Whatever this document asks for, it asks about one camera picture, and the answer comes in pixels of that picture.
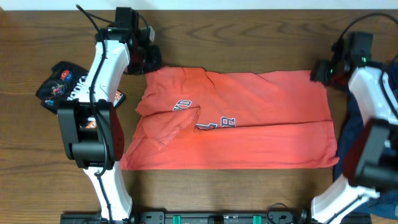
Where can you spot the black folded printed shirt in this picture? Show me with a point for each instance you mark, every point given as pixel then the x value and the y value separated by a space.
pixel 66 81

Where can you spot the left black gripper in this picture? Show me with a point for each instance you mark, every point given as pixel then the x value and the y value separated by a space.
pixel 155 53

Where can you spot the dark blue garment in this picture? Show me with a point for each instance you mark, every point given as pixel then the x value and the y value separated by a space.
pixel 386 205

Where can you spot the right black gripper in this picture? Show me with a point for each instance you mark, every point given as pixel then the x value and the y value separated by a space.
pixel 318 72

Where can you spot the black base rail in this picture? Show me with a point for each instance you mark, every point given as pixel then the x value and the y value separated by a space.
pixel 277 213

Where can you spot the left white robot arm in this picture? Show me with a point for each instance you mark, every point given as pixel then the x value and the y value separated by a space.
pixel 91 132

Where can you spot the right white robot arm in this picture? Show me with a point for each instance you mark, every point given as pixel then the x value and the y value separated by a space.
pixel 367 171

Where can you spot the orange printed t-shirt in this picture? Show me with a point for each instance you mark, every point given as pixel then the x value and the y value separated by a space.
pixel 192 118

